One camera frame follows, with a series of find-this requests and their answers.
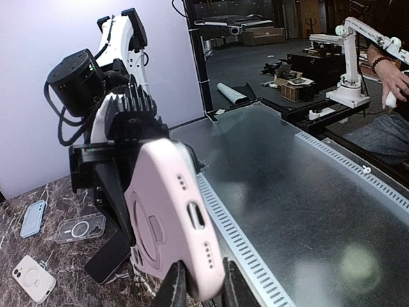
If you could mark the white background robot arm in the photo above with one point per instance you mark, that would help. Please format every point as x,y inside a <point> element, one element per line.
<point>348,91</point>

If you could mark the beige phone case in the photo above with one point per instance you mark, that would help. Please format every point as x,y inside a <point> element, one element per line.
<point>33,279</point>

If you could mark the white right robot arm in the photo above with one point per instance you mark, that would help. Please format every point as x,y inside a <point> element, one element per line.
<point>81,80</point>

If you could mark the black front corner post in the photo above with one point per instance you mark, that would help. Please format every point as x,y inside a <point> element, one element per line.
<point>199,58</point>

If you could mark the pink phone case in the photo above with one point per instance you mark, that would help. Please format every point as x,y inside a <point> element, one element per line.
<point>170,221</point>

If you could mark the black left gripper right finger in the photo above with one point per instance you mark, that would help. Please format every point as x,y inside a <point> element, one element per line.
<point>236,292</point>

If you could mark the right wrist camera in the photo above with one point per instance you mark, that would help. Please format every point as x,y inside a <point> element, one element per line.
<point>125,113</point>

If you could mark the clear purple phone case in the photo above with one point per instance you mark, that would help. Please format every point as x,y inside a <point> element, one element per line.
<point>80,228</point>

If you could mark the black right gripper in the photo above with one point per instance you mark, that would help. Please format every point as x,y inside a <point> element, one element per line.
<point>111,167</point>

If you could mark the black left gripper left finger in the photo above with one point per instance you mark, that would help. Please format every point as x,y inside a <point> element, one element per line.
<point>173,290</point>

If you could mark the person's bare hand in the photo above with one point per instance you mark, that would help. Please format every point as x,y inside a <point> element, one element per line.
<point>395,85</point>

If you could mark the person's forearm with bracelet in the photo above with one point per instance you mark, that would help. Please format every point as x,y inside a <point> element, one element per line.
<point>382,65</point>

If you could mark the cardboard box with parts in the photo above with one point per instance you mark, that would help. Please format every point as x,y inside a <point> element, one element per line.
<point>296,90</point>

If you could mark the light blue phone case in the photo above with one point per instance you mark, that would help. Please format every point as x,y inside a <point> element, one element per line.
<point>33,219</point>

